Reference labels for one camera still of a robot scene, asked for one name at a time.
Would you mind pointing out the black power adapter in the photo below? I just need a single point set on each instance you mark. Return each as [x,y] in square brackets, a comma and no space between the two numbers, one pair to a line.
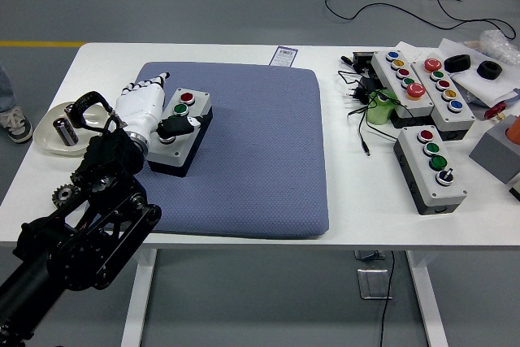
[369,85]

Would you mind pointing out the metal floor socket plate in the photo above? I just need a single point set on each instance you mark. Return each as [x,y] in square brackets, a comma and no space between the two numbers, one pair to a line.
[371,286]

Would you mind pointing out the orange object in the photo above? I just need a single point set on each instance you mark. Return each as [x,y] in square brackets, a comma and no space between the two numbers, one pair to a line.
[515,129]

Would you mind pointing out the purple label card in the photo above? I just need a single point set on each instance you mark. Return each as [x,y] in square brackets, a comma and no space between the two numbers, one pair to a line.
[284,56]

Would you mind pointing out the white foam sheet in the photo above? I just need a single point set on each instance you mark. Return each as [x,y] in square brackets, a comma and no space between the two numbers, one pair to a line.
[475,83]

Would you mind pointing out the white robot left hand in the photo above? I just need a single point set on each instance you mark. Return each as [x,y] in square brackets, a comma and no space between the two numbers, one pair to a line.
[138,107]

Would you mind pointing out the grey four-button control box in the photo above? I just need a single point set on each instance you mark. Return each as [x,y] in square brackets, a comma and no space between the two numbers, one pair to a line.
[422,176]
[199,107]

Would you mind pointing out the small black device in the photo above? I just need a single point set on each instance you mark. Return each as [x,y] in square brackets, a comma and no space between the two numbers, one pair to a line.
[361,60]

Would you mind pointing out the red tool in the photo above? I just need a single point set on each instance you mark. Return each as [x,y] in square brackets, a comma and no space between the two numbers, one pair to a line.
[496,110]

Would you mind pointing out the small dark metal gear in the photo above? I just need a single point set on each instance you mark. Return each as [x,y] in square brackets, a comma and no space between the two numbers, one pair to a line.
[74,178]

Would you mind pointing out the white paper sheet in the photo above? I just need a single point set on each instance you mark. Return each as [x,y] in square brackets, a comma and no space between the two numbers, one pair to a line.
[410,48]

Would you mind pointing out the clear bubble wrap bag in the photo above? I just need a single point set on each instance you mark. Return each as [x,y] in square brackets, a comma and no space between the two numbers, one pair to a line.
[499,44]

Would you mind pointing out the white table leg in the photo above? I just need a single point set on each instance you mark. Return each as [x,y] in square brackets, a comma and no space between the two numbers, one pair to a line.
[136,302]
[426,302]

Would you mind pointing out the grey block box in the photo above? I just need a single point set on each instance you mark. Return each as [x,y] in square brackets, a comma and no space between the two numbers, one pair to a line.
[495,152]

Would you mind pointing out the grey under-table bracket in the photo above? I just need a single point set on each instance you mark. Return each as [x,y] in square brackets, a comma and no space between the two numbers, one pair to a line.
[367,255]

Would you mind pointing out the large dark metal gear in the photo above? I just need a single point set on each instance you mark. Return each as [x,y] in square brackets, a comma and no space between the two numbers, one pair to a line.
[61,194]

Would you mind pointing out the person's shoe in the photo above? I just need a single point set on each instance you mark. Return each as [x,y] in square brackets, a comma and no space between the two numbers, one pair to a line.
[14,125]

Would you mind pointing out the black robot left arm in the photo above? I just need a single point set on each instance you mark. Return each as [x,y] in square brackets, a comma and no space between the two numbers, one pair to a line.
[32,278]

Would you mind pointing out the grey five-button control box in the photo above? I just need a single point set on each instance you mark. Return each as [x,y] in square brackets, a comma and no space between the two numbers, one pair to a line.
[386,70]
[432,93]

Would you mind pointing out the person's leg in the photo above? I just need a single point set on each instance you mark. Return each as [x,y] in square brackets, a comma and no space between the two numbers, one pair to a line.
[5,87]

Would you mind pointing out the white shallow dish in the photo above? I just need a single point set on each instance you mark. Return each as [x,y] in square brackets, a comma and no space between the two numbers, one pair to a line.
[44,135]

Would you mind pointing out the blue-grey padded mat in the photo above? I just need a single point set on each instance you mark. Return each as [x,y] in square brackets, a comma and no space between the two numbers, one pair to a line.
[252,152]

